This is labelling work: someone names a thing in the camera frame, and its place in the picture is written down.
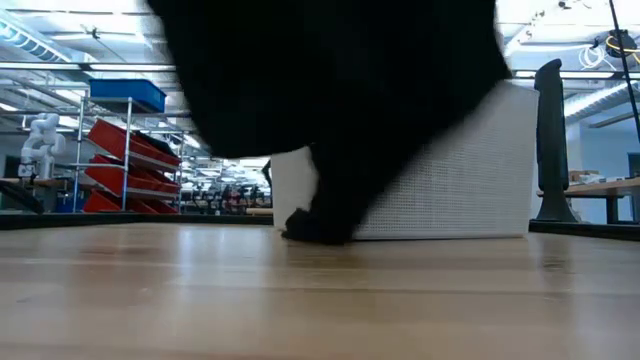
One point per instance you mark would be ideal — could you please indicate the black garment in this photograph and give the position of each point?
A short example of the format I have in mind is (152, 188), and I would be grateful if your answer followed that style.
(325, 75)

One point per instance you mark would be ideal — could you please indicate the white woven plastic basket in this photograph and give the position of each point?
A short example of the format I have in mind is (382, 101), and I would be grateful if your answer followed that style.
(475, 175)

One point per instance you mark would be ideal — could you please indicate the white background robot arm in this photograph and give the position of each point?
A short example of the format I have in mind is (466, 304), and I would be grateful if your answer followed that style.
(42, 140)

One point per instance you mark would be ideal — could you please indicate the red storage bin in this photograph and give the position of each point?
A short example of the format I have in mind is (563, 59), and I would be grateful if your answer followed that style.
(115, 137)
(100, 204)
(110, 175)

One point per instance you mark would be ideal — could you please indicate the blue storage bin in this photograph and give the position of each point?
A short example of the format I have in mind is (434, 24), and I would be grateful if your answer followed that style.
(125, 92)

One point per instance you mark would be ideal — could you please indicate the background wooden table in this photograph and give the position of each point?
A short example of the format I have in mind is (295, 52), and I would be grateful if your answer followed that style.
(600, 189)

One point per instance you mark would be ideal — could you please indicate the wooden workbench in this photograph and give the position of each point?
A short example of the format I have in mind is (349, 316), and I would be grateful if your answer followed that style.
(30, 182)

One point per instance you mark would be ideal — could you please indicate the dark grey post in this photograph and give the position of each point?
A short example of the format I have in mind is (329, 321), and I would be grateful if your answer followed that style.
(550, 125)

